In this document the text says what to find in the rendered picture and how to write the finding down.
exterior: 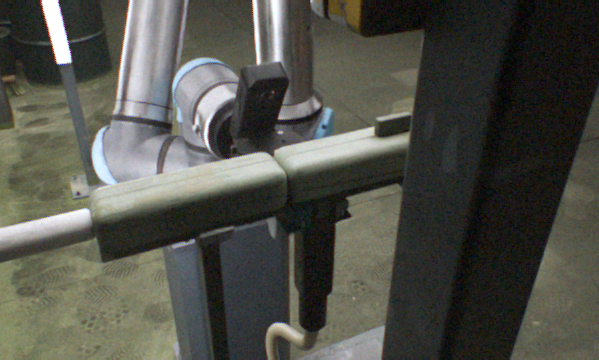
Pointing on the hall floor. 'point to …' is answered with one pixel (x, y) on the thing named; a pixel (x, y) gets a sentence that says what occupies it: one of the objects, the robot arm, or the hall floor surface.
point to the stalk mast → (488, 167)
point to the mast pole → (78, 122)
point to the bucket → (1, 41)
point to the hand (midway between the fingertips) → (316, 204)
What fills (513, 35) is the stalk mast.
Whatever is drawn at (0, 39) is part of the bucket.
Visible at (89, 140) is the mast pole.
